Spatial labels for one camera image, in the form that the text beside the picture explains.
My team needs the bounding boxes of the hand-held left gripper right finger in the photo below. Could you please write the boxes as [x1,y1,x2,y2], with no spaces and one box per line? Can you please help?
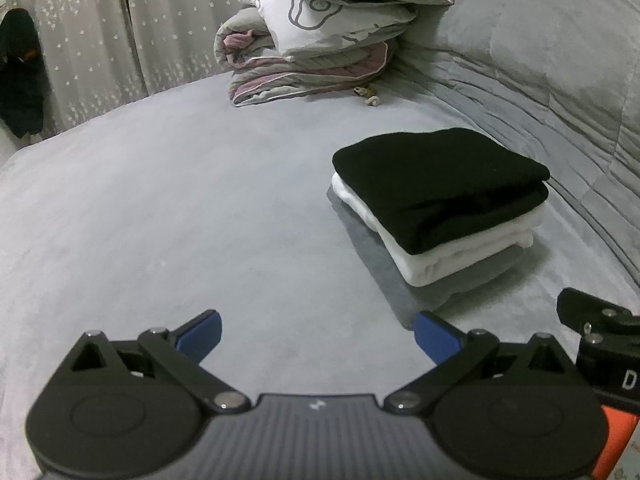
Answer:
[385,311,577,413]

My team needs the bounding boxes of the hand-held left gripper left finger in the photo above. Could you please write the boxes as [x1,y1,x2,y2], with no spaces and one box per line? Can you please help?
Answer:
[65,309,252,413]

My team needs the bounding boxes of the black garment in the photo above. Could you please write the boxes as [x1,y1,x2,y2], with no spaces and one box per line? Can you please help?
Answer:
[331,128,552,256]

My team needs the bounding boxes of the black hanging clothes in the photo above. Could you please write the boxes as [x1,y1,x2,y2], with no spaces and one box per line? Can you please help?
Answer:
[0,8,52,140]

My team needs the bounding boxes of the white folded garment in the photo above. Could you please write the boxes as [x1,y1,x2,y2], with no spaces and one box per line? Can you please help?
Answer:
[331,172,544,288]

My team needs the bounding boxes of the orange paper sheet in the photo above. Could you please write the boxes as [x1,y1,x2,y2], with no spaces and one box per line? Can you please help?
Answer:
[592,404,640,480]

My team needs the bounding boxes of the grey folded garment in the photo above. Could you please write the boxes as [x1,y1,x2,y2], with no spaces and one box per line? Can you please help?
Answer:
[326,186,527,332]

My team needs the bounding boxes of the light blue card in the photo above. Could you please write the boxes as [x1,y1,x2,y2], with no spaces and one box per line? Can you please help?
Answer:
[607,422,640,480]

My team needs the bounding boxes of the grey bed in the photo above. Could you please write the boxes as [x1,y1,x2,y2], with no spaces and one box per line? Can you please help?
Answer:
[0,45,640,411]

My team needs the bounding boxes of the small beige trinket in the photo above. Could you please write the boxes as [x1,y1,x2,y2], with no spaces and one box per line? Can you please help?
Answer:
[353,85,382,108]

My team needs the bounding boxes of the pink grey folded quilt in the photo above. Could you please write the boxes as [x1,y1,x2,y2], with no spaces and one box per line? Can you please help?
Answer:
[214,7,402,109]

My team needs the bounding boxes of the grey quilted blanket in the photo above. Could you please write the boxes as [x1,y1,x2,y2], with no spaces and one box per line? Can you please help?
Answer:
[385,0,640,283]

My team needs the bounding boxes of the grey star-patterned curtain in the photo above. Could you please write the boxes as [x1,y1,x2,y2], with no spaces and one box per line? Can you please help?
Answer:
[0,0,287,137]

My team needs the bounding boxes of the white printed pillow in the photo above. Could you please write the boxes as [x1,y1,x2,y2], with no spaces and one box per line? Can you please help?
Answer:
[229,0,419,59]

